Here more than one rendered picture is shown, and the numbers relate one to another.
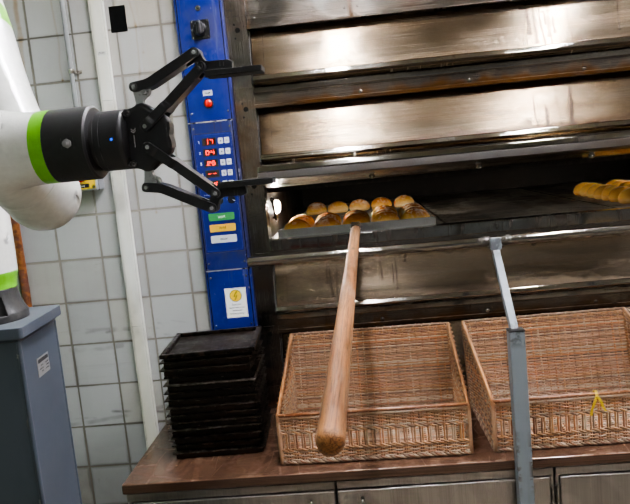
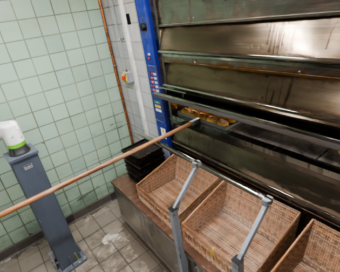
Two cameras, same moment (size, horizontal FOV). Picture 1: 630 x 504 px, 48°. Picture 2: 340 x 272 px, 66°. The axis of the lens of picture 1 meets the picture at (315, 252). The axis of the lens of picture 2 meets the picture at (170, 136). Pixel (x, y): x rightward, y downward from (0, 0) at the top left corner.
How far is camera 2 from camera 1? 1.95 m
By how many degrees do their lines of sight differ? 53
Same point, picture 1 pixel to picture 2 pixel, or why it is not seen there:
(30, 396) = (19, 175)
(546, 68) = (276, 67)
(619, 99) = (320, 98)
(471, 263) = (236, 154)
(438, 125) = (222, 87)
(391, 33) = (205, 34)
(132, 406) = not seen: hidden behind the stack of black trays
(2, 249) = (11, 140)
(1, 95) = not seen: outside the picture
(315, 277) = (185, 134)
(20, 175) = not seen: outside the picture
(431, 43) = (219, 43)
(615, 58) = (321, 69)
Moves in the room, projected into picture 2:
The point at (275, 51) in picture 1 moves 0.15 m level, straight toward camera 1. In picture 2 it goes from (168, 38) to (152, 41)
